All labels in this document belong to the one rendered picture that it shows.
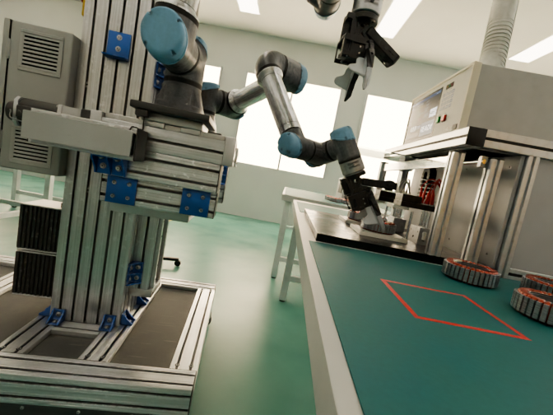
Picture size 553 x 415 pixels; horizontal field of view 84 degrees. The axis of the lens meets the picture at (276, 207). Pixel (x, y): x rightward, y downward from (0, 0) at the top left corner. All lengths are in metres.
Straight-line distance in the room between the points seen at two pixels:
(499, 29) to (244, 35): 4.41
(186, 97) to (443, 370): 0.90
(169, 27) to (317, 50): 5.36
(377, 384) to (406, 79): 6.16
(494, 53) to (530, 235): 1.85
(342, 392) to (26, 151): 1.22
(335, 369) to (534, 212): 0.83
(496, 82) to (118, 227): 1.30
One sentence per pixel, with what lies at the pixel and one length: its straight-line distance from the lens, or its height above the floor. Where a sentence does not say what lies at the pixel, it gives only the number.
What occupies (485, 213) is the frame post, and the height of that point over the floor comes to 0.91.
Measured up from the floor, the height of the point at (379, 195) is 0.90.
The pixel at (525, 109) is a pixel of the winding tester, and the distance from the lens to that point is 1.15.
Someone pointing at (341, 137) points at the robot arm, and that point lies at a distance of 1.01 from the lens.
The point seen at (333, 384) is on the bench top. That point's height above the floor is 0.75.
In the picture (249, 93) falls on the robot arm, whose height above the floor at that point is 1.23.
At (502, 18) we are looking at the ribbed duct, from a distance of 2.89.
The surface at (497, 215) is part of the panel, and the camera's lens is 1.02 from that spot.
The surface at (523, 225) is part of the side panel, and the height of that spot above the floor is 0.90.
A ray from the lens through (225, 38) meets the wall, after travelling 6.36.
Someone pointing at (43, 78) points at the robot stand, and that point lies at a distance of 1.32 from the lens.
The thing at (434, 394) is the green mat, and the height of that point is 0.75.
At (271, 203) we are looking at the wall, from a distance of 5.78.
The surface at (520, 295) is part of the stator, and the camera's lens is 0.69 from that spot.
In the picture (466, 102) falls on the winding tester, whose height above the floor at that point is 1.20.
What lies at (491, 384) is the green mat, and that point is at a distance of 0.39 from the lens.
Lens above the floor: 0.91
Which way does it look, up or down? 6 degrees down
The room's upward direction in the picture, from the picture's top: 11 degrees clockwise
